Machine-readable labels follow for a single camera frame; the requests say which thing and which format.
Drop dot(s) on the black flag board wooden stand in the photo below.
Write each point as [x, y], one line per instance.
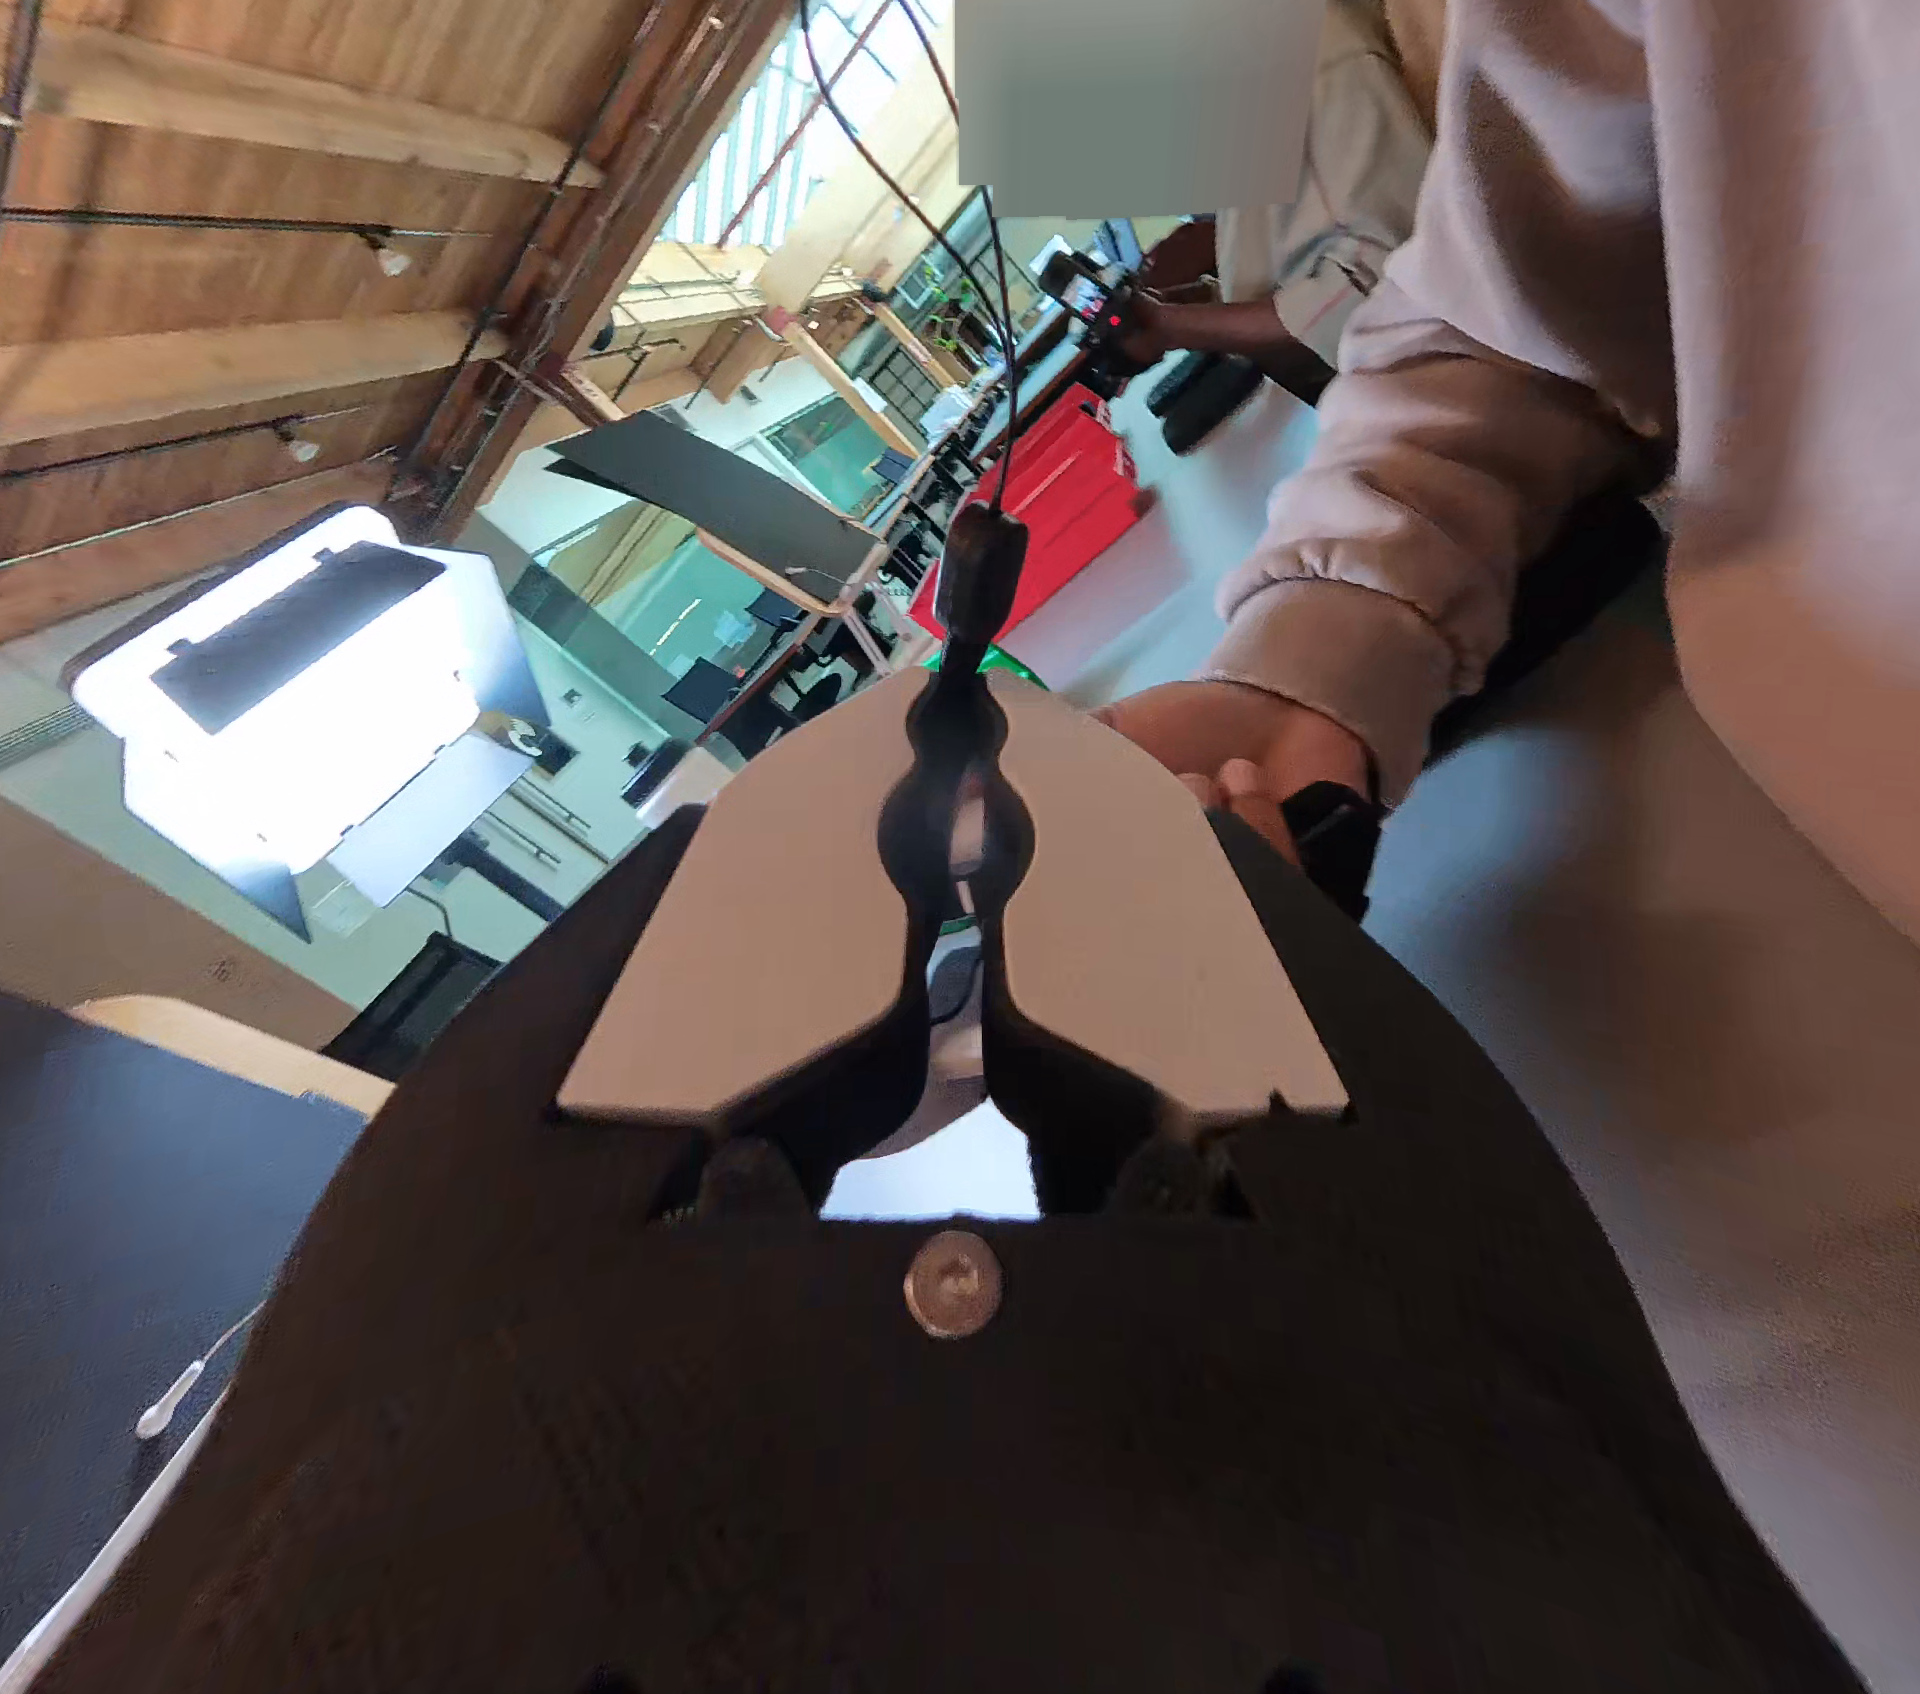
[705, 494]

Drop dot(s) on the studio light panel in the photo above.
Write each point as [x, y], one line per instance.
[224, 748]

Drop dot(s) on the green plastic bin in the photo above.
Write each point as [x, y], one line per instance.
[1020, 670]

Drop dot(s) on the person's right hand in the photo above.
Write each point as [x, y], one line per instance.
[1245, 748]

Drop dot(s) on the red plastic bin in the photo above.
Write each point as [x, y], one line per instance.
[1051, 538]
[1073, 430]

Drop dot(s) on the white ceiling spotlight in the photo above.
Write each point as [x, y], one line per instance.
[393, 256]
[300, 444]

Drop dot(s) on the person's right forearm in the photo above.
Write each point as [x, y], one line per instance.
[1425, 524]

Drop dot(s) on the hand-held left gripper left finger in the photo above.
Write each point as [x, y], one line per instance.
[751, 944]

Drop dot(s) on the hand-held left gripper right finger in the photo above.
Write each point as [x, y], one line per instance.
[1154, 944]

